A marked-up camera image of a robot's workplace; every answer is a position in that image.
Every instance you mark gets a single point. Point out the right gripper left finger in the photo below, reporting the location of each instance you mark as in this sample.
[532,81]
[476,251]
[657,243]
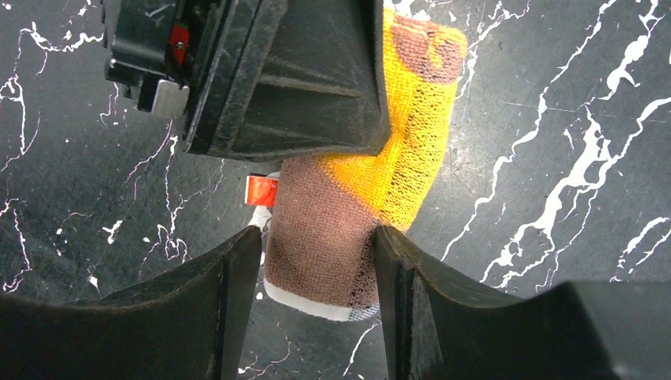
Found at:
[187,323]

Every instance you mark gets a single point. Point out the brown and yellow towel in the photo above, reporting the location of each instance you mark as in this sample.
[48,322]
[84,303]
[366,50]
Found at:
[319,253]

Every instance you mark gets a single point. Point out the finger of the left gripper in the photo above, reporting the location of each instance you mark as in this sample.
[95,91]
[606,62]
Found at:
[273,80]

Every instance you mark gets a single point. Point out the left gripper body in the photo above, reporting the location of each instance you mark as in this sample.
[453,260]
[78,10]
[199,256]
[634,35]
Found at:
[158,50]

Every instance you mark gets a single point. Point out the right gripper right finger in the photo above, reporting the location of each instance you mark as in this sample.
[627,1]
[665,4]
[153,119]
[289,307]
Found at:
[440,324]

